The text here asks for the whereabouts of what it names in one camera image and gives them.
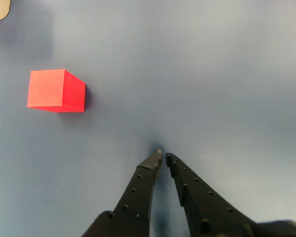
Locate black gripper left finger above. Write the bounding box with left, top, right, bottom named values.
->
left=81, top=148, right=163, bottom=237

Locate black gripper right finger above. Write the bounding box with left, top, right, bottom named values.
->
left=165, top=152, right=261, bottom=237

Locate red cube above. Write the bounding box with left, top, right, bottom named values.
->
left=27, top=69, right=86, bottom=113

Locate blue-grey table mat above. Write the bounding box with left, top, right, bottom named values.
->
left=0, top=0, right=296, bottom=237

